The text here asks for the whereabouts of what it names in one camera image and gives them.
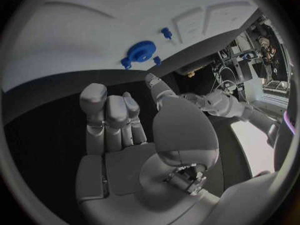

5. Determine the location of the workshop desk with equipment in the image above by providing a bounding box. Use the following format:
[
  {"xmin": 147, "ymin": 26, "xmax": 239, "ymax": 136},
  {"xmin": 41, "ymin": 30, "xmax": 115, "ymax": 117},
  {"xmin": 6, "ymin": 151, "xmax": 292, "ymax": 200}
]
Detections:
[{"xmin": 211, "ymin": 29, "xmax": 292, "ymax": 110}]

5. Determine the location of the person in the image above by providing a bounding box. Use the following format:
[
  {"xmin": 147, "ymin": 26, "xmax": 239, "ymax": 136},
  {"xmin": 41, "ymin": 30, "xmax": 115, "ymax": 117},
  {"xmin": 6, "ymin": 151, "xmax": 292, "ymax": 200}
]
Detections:
[{"xmin": 257, "ymin": 35, "xmax": 279, "ymax": 66}]

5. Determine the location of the blue gear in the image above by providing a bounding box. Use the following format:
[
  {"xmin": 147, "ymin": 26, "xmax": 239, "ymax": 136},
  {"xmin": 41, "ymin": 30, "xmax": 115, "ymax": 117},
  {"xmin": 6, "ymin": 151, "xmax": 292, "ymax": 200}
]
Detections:
[{"xmin": 126, "ymin": 40, "xmax": 157, "ymax": 63}]

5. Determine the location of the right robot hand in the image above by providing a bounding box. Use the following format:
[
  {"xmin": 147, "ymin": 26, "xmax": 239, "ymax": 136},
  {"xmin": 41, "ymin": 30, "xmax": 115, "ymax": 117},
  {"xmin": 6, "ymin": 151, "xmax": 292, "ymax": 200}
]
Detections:
[{"xmin": 74, "ymin": 72, "xmax": 221, "ymax": 225}]

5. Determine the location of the white cable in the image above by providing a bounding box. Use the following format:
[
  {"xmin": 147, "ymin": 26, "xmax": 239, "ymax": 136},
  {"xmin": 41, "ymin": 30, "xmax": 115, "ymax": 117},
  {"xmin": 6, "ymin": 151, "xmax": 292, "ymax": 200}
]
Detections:
[{"xmin": 210, "ymin": 66, "xmax": 239, "ymax": 96}]

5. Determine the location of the white task board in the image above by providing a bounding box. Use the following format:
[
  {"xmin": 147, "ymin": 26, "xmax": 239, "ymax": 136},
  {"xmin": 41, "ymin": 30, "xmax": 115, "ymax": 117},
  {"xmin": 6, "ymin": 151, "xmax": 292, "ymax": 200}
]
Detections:
[{"xmin": 1, "ymin": 0, "xmax": 261, "ymax": 95}]

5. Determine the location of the blue peg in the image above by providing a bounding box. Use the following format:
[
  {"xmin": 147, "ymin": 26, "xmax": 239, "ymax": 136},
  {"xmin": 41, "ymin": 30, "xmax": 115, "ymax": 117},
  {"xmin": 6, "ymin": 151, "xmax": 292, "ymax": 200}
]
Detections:
[
  {"xmin": 160, "ymin": 27, "xmax": 174, "ymax": 40},
  {"xmin": 120, "ymin": 57, "xmax": 134, "ymax": 70}
]

